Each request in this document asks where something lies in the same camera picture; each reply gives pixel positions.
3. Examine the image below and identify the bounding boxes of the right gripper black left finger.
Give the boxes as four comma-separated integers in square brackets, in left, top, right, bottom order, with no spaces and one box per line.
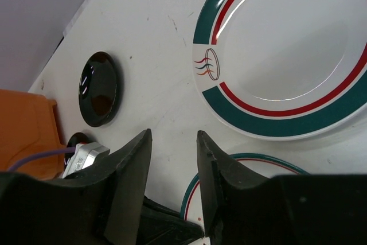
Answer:
[1,129,152,244]

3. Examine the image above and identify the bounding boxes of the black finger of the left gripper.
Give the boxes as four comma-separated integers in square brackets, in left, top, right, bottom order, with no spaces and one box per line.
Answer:
[136,197,204,245]

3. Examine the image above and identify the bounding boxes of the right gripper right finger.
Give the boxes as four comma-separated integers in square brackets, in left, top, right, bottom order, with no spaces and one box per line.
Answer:
[197,131,366,244]

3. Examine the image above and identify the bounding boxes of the orange sunburst patterned plate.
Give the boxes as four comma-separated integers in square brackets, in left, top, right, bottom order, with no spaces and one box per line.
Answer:
[180,153,309,225]

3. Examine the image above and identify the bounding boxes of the white green rimmed plate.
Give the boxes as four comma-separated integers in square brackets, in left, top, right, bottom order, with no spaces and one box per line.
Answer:
[192,0,366,141]

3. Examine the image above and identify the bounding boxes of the orange plastic bin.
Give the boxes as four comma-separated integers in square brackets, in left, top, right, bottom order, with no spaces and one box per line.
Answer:
[0,90,65,172]

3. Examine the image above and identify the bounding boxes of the black plate front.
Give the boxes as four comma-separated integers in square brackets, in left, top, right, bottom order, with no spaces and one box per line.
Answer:
[64,132,91,167]

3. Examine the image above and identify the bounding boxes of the black plate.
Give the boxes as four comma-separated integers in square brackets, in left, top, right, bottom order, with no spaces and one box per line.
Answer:
[78,51,124,127]
[64,132,91,167]

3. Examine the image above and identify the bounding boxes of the black plate rear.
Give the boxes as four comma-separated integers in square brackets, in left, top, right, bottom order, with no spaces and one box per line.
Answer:
[78,51,124,127]

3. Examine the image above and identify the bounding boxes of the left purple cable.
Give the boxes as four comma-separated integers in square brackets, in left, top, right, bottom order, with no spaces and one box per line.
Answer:
[7,146,77,172]

